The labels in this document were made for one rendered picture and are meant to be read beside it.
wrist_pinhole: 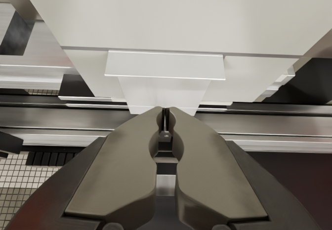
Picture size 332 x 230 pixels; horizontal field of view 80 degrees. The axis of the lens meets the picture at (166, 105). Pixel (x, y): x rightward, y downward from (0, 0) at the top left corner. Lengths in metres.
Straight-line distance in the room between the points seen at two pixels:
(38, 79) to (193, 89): 0.20
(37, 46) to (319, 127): 0.59
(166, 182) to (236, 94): 0.12
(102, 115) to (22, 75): 0.24
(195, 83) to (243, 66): 0.04
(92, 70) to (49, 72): 0.10
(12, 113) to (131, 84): 0.43
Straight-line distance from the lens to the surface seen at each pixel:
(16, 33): 0.34
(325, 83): 0.67
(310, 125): 0.60
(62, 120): 0.53
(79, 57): 0.17
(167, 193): 0.22
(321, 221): 0.90
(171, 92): 0.21
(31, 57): 0.28
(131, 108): 0.25
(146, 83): 0.19
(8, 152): 0.59
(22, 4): 0.30
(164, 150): 0.41
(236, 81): 0.20
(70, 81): 0.26
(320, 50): 0.43
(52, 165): 0.67
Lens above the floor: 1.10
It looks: 23 degrees down
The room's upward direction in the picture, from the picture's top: 179 degrees counter-clockwise
